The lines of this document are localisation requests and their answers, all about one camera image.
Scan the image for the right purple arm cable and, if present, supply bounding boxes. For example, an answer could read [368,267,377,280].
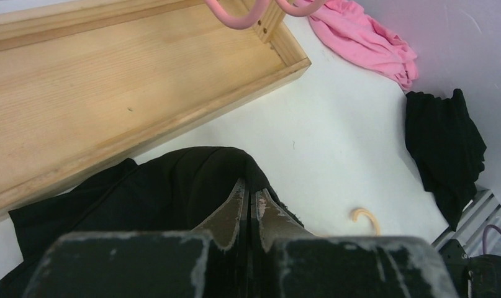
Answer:
[481,224,501,256]

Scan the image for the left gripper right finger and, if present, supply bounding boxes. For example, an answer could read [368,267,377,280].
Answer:
[250,189,315,297]

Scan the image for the black garment right side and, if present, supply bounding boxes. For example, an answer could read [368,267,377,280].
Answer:
[404,89,487,231]

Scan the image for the black pleated skirt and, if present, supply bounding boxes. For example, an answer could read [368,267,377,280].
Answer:
[0,147,293,297]

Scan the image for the left gripper clear left finger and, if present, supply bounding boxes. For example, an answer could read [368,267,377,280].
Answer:
[193,179,249,297]

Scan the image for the wooden hanger rack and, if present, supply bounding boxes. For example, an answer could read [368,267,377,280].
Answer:
[0,1,311,216]

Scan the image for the pink garment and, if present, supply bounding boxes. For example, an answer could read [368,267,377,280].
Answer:
[307,1,419,91]

